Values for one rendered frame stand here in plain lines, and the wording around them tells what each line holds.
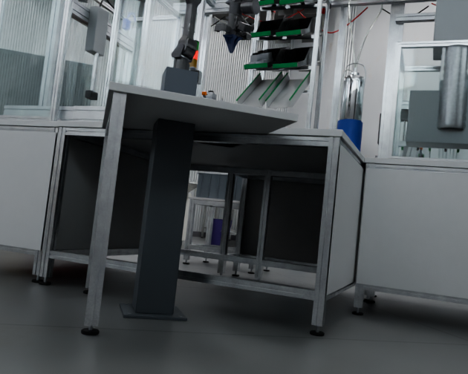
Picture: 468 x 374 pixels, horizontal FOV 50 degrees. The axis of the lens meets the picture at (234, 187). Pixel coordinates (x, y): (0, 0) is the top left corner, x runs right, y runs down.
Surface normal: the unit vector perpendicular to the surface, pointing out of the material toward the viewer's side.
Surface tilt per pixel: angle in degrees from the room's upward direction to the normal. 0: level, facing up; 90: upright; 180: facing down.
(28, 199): 90
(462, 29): 90
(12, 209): 90
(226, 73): 90
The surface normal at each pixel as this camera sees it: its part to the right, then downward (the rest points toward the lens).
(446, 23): -0.36, -0.11
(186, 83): 0.28, -0.04
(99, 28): 0.92, 0.07
